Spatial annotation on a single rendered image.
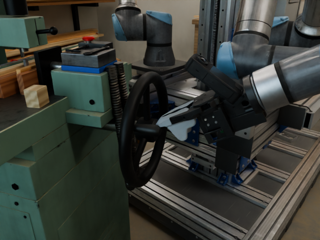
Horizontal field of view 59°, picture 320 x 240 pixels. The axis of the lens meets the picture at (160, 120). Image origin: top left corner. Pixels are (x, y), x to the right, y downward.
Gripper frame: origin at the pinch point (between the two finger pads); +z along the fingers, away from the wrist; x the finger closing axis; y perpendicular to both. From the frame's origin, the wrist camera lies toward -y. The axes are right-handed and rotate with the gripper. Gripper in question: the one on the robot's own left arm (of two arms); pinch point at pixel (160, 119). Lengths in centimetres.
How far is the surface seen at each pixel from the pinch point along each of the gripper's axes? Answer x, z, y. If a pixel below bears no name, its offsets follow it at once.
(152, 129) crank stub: -3.0, 1.0, 0.5
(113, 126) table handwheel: 6.3, 16.3, -1.4
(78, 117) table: -0.4, 18.3, -7.9
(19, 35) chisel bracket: 4.9, 25.2, -31.4
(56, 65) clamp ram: 7.7, 22.5, -21.5
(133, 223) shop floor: 51, 73, 61
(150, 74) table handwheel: 8.6, 1.1, -8.7
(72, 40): 239, 182, -67
